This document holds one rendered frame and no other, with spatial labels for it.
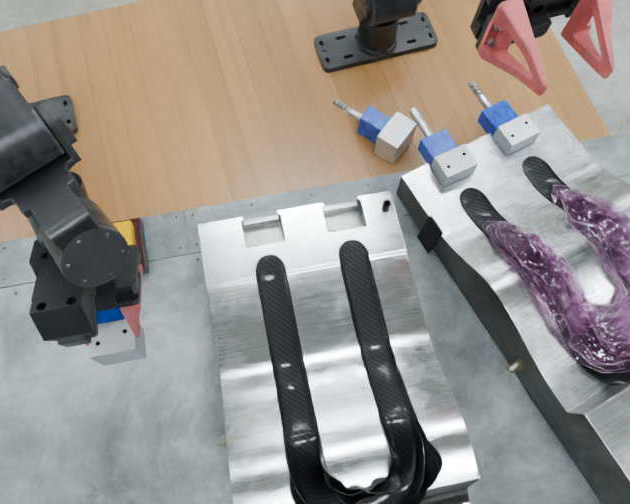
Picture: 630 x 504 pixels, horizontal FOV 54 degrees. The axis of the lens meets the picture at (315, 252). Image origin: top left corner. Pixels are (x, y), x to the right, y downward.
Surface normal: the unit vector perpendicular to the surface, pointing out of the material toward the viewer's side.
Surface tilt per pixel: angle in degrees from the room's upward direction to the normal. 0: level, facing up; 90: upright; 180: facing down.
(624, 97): 0
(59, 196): 26
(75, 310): 61
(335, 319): 3
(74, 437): 0
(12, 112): 14
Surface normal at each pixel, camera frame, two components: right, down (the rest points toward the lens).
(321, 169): 0.02, -0.37
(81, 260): 0.58, 0.49
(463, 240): -0.16, -0.65
